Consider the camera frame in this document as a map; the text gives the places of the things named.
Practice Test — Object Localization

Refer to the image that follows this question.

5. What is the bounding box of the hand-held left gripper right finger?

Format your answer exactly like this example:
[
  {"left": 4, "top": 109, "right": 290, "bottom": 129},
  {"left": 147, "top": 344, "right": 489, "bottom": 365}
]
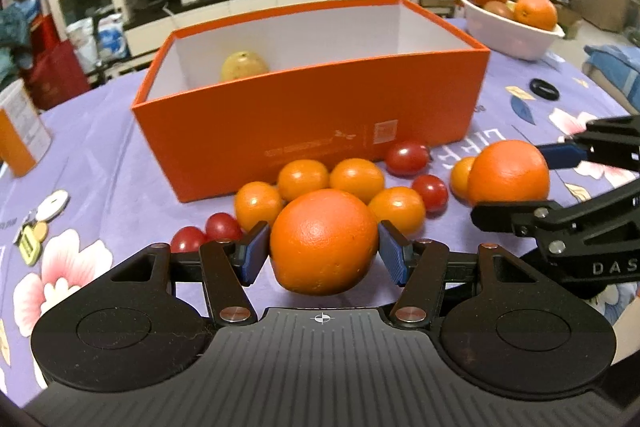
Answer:
[{"left": 378, "top": 219, "right": 543, "bottom": 328}]

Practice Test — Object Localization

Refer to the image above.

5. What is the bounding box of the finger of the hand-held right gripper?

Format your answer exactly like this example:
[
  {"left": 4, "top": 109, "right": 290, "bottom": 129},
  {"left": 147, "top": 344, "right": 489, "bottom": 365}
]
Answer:
[
  {"left": 536, "top": 114, "right": 640, "bottom": 182},
  {"left": 470, "top": 182, "right": 640, "bottom": 259}
]

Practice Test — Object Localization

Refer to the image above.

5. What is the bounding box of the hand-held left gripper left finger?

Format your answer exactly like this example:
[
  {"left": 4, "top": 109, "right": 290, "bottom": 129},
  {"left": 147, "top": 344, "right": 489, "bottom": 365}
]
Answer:
[{"left": 107, "top": 221, "right": 273, "bottom": 327}]

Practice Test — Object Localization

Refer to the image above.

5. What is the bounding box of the large orange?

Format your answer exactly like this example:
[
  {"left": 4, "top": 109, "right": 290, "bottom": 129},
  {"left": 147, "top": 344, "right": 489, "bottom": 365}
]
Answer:
[
  {"left": 270, "top": 189, "right": 379, "bottom": 297},
  {"left": 467, "top": 140, "right": 551, "bottom": 206}
]

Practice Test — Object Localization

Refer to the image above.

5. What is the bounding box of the small tangerine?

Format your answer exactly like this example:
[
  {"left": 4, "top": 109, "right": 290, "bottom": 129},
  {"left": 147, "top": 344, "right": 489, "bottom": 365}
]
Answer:
[
  {"left": 277, "top": 160, "right": 331, "bottom": 202},
  {"left": 450, "top": 156, "right": 477, "bottom": 200},
  {"left": 235, "top": 181, "right": 285, "bottom": 233},
  {"left": 367, "top": 187, "right": 427, "bottom": 238},
  {"left": 330, "top": 158, "right": 385, "bottom": 204}
]

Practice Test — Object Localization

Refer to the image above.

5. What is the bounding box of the orange cardboard box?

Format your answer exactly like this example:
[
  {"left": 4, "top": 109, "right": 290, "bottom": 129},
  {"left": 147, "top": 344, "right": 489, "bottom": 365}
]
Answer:
[{"left": 131, "top": 0, "right": 491, "bottom": 204}]

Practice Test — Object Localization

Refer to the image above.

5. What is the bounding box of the red cherry tomato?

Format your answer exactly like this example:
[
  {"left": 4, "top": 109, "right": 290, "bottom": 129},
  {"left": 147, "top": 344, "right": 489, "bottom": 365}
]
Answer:
[
  {"left": 205, "top": 212, "right": 245, "bottom": 242},
  {"left": 385, "top": 140, "right": 432, "bottom": 178},
  {"left": 411, "top": 175, "right": 449, "bottom": 212},
  {"left": 171, "top": 227, "right": 208, "bottom": 254}
]

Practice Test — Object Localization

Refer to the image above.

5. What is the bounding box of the blue cloth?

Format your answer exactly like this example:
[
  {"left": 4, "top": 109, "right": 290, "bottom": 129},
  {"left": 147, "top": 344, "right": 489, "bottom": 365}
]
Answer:
[{"left": 582, "top": 44, "right": 640, "bottom": 112}]

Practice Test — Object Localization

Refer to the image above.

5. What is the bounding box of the white bowl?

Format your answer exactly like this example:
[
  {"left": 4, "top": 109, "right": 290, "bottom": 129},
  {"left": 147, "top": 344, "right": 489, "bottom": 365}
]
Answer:
[{"left": 460, "top": 0, "right": 566, "bottom": 61}]

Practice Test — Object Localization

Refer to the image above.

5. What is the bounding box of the brown kiwi fruit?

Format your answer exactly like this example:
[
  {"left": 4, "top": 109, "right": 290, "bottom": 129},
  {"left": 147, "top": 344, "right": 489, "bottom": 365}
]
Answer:
[{"left": 482, "top": 0, "right": 516, "bottom": 22}]

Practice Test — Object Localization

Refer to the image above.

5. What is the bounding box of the purple floral tablecloth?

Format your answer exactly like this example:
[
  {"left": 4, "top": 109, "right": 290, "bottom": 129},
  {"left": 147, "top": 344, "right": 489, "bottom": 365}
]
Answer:
[{"left": 0, "top": 14, "right": 640, "bottom": 408}]

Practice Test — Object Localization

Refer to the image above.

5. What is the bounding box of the yellow speckled fruit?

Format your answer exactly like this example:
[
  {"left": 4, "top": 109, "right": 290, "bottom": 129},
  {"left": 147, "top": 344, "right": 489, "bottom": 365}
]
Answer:
[{"left": 221, "top": 51, "right": 271, "bottom": 82}]

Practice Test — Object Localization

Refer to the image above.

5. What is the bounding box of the key bunch with tags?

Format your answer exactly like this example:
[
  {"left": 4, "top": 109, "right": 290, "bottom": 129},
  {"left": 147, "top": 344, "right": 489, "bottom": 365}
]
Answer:
[{"left": 17, "top": 189, "right": 70, "bottom": 267}]

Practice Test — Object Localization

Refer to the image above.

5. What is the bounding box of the white television cabinet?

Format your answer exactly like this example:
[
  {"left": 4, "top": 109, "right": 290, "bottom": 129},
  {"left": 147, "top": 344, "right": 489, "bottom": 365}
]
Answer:
[{"left": 122, "top": 0, "right": 381, "bottom": 58}]

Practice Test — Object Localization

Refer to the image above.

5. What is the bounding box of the white and blue bag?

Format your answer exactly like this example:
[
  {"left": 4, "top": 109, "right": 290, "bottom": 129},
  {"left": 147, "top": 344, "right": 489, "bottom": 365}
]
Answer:
[{"left": 67, "top": 14, "right": 128, "bottom": 62}]

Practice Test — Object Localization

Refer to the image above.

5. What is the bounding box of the orange and white can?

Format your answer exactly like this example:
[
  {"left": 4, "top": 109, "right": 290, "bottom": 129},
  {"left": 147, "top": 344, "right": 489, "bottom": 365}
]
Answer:
[{"left": 0, "top": 79, "right": 53, "bottom": 178}]

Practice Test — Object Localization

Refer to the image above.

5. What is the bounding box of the red shopping bag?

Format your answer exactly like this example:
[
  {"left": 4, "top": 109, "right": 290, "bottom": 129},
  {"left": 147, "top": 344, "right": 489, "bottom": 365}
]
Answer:
[{"left": 25, "top": 39, "right": 91, "bottom": 108}]

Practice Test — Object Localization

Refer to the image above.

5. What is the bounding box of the white glass-door cabinet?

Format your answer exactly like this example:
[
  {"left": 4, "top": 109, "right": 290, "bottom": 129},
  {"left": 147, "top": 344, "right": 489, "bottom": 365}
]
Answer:
[{"left": 46, "top": 0, "right": 132, "bottom": 42}]

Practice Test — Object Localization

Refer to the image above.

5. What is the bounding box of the blue padded jacket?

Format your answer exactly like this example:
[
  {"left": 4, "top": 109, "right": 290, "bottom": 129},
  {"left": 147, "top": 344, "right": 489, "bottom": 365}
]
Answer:
[{"left": 0, "top": 0, "right": 31, "bottom": 72}]

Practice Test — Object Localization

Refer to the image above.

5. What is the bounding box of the black ring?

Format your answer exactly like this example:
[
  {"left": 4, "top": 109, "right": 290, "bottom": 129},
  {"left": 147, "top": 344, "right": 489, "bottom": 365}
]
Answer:
[{"left": 530, "top": 78, "right": 559, "bottom": 101}]

